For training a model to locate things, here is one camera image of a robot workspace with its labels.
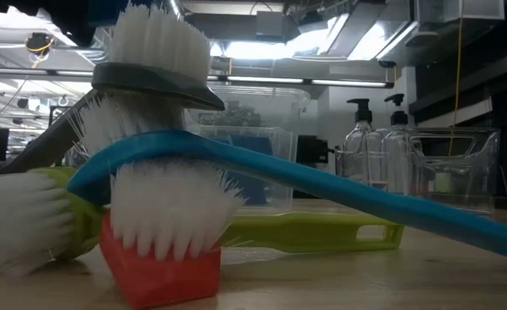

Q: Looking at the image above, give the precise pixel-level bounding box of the grey dish brush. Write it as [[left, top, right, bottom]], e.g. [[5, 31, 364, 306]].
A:
[[0, 3, 227, 177]]

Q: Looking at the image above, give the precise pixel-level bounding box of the red dish brush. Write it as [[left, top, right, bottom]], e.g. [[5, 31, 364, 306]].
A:
[[99, 157, 246, 310]]

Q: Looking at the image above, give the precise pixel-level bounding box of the blue dish brush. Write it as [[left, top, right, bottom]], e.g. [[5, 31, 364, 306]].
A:
[[67, 90, 507, 264]]

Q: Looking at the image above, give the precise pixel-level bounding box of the green dish brush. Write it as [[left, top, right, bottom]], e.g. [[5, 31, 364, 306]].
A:
[[0, 166, 405, 279]]

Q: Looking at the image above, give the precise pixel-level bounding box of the black ceiling device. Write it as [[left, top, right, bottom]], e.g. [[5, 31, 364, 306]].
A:
[[23, 32, 57, 57]]

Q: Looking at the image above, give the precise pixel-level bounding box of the small artificial green plant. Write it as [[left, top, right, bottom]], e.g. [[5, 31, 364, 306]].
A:
[[201, 105, 265, 128]]

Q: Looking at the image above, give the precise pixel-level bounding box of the grey ceiling box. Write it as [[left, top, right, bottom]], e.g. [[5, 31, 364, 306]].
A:
[[255, 10, 287, 39]]

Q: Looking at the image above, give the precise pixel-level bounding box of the ceiling light strip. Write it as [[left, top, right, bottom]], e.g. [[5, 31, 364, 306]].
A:
[[226, 76, 387, 88]]

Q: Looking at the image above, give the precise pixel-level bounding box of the black box device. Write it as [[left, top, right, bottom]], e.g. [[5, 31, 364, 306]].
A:
[[295, 134, 337, 164]]

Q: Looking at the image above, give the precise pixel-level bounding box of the translucent plastic tub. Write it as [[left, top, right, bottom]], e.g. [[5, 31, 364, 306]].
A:
[[183, 84, 312, 214]]

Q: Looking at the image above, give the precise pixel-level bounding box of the small green object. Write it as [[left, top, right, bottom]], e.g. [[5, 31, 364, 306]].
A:
[[433, 171, 452, 194]]

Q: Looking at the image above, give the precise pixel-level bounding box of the yellow extension cable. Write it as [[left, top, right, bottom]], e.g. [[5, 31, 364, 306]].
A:
[[448, 16, 466, 157]]

